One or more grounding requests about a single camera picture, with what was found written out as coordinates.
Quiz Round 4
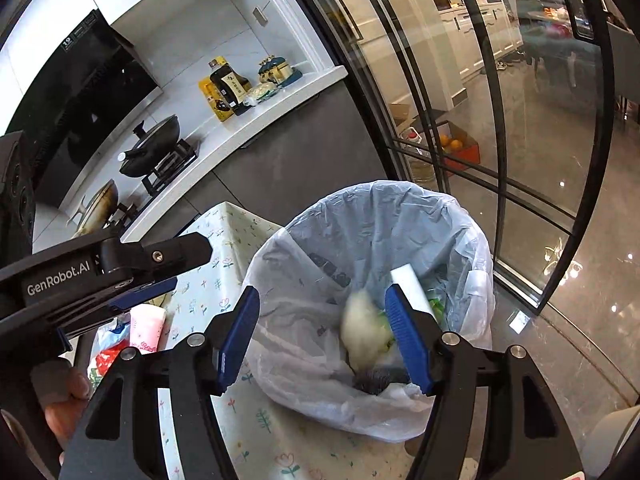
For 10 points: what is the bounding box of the pink paper cup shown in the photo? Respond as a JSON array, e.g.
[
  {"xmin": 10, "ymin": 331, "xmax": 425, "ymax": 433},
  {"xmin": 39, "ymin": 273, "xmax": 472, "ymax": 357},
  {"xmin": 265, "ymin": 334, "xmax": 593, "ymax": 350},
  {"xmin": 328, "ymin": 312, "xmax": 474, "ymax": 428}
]
[{"xmin": 129, "ymin": 304, "xmax": 167, "ymax": 356}]

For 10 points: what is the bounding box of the black framed glass door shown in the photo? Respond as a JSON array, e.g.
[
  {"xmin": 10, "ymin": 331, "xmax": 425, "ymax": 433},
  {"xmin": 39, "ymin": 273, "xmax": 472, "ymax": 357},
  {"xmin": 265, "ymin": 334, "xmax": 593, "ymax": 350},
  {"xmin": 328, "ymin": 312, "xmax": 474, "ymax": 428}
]
[{"xmin": 270, "ymin": 0, "xmax": 640, "ymax": 316}]

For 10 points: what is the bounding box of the red cardboard box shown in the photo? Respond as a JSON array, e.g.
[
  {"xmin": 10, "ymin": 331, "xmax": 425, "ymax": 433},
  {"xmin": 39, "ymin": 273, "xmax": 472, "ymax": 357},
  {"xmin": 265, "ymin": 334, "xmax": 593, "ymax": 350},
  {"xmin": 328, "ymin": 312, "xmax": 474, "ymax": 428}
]
[{"xmin": 430, "ymin": 120, "xmax": 481, "ymax": 176}]

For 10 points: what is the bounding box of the flat brown cardboard box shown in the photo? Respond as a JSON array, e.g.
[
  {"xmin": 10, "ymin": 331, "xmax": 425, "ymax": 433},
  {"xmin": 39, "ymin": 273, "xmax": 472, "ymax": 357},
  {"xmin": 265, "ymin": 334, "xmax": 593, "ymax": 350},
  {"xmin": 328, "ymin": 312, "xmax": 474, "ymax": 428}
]
[{"xmin": 387, "ymin": 102, "xmax": 426, "ymax": 131}]

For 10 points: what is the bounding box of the person's left hand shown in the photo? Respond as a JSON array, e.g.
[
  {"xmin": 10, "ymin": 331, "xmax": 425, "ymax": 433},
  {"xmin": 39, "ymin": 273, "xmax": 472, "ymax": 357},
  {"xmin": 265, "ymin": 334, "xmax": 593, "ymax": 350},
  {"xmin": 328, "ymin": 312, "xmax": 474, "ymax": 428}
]
[{"xmin": 30, "ymin": 360, "xmax": 96, "ymax": 453}]

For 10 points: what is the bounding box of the white tissue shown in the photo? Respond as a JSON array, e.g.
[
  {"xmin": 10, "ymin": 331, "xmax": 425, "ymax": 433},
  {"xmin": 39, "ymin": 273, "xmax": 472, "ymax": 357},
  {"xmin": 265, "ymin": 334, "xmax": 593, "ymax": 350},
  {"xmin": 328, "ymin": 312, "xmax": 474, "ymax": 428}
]
[{"xmin": 340, "ymin": 290, "xmax": 393, "ymax": 367}]

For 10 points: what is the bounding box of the white sideboard cabinet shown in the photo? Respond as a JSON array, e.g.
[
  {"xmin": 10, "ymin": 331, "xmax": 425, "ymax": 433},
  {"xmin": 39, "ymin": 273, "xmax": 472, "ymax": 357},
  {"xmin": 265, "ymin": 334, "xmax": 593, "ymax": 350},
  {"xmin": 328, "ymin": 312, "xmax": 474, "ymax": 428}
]
[{"xmin": 425, "ymin": 0, "xmax": 521, "ymax": 81}]

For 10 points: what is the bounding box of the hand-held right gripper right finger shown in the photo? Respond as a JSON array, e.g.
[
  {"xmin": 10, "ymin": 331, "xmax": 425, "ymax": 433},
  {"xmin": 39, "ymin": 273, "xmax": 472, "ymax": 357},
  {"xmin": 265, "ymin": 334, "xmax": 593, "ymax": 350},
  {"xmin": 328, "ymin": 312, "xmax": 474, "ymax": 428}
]
[{"xmin": 384, "ymin": 283, "xmax": 583, "ymax": 480}]

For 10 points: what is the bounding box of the clear jug with red cap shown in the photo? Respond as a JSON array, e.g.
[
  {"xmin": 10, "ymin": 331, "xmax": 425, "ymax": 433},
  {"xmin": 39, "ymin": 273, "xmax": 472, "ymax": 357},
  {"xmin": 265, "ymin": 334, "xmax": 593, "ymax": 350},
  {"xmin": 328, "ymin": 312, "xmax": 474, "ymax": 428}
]
[{"xmin": 400, "ymin": 127, "xmax": 436, "ymax": 184}]

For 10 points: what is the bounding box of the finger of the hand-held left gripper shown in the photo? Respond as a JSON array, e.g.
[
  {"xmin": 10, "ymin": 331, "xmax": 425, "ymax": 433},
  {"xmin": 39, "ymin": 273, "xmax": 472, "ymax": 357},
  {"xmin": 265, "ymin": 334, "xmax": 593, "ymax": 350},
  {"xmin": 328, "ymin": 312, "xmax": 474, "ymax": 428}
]
[
  {"xmin": 107, "ymin": 275, "xmax": 179, "ymax": 318},
  {"xmin": 97, "ymin": 232, "xmax": 213, "ymax": 279}
]

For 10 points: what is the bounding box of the spice jar set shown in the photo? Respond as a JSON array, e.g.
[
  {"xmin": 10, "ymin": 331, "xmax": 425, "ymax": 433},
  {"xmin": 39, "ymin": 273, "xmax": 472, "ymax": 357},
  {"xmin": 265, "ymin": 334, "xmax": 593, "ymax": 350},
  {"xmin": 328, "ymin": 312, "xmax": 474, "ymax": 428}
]
[{"xmin": 257, "ymin": 55, "xmax": 303, "ymax": 86}]

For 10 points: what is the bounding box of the small clear plastic bag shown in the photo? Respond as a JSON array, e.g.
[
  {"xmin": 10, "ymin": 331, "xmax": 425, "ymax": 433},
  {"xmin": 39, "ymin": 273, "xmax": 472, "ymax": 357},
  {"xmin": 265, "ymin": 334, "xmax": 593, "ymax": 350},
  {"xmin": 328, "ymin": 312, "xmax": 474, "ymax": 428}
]
[{"xmin": 245, "ymin": 84, "xmax": 280, "ymax": 106}]

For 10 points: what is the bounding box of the frying pan with glass lid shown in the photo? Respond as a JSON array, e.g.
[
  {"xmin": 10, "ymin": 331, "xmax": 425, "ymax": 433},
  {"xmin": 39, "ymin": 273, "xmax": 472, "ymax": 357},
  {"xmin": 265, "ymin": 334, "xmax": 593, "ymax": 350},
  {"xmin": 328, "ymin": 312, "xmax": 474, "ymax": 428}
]
[{"xmin": 70, "ymin": 180, "xmax": 121, "ymax": 239}]

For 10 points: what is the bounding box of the silver blue snack packet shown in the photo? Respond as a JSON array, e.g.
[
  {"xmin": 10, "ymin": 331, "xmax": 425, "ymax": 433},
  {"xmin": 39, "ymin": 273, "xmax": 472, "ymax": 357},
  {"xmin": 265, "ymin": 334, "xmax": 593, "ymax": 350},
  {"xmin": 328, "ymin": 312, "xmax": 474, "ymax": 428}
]
[{"xmin": 97, "ymin": 315, "xmax": 132, "ymax": 349}]

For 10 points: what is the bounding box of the floral tablecloth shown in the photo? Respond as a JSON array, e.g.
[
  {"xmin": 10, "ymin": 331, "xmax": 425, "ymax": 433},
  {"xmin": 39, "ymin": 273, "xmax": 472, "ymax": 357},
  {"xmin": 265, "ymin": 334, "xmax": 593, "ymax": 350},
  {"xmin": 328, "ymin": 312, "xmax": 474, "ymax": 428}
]
[{"xmin": 150, "ymin": 201, "xmax": 426, "ymax": 480}]

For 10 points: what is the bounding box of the dark sauce bottle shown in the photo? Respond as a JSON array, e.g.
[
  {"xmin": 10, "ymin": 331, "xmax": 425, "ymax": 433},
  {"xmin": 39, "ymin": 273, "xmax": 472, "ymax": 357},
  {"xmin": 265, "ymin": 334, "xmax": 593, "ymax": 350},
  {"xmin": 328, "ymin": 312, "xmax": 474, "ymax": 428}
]
[{"xmin": 208, "ymin": 58, "xmax": 251, "ymax": 116}]

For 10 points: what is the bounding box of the dark dining table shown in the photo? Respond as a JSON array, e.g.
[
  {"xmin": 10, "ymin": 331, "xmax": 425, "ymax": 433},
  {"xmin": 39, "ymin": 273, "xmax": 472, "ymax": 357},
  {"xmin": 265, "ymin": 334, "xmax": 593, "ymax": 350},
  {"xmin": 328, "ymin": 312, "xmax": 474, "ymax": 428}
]
[{"xmin": 515, "ymin": 0, "xmax": 606, "ymax": 93}]

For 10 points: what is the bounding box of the red plastic wrapper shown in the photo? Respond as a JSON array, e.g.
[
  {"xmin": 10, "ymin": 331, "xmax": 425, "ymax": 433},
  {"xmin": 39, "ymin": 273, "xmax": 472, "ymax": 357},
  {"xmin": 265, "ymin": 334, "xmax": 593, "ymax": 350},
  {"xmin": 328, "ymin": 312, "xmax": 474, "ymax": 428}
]
[{"xmin": 90, "ymin": 342, "xmax": 131, "ymax": 386}]

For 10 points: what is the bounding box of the black range hood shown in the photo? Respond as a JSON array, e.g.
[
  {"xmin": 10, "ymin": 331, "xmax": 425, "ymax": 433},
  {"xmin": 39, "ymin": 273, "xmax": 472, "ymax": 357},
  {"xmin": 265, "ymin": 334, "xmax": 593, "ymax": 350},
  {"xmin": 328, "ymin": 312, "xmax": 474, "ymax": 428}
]
[{"xmin": 0, "ymin": 10, "xmax": 163, "ymax": 211}]

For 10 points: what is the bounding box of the black gas stove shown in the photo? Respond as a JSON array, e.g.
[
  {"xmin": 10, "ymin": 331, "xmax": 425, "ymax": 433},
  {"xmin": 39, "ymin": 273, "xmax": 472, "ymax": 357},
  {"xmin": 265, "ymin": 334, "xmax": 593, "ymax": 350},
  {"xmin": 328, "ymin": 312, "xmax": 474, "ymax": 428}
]
[{"xmin": 107, "ymin": 137, "xmax": 201, "ymax": 231}]

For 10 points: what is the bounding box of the black wok with lid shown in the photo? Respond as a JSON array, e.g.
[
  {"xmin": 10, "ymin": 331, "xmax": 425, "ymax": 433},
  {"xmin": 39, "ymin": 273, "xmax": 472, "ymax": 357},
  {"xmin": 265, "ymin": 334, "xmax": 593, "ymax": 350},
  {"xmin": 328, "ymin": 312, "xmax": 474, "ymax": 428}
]
[{"xmin": 117, "ymin": 114, "xmax": 182, "ymax": 178}]

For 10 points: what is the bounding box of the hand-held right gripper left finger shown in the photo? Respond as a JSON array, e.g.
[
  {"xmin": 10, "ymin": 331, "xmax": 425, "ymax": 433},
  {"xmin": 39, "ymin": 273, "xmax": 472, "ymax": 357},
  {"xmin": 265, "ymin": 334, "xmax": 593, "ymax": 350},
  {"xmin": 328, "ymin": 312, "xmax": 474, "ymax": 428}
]
[{"xmin": 59, "ymin": 284, "xmax": 262, "ymax": 480}]

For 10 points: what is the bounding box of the white foam block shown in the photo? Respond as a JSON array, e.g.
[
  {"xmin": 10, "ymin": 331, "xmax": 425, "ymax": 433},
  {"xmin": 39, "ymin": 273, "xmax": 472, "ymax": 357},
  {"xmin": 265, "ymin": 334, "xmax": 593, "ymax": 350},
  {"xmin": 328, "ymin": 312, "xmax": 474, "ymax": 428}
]
[{"xmin": 390, "ymin": 265, "xmax": 436, "ymax": 322}]

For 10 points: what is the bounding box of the dark torn foil wrapper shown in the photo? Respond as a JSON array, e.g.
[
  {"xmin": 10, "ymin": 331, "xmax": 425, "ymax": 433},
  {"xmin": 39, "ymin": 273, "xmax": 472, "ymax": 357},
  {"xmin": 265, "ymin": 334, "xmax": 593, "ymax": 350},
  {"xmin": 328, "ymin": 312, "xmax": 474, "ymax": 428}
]
[{"xmin": 350, "ymin": 365, "xmax": 416, "ymax": 394}]

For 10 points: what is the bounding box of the grey kitchen cabinet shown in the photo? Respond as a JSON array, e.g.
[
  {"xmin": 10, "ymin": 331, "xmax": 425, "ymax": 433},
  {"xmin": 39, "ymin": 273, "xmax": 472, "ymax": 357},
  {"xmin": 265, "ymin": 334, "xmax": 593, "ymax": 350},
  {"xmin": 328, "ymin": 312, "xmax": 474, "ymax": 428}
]
[{"xmin": 125, "ymin": 67, "xmax": 396, "ymax": 241}]

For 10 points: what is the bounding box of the trash bin with white bag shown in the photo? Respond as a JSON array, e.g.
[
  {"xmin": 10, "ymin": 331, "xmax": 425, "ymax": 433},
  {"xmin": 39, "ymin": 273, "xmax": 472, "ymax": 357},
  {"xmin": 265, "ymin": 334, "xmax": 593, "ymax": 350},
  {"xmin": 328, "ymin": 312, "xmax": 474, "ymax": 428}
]
[{"xmin": 242, "ymin": 180, "xmax": 496, "ymax": 443}]

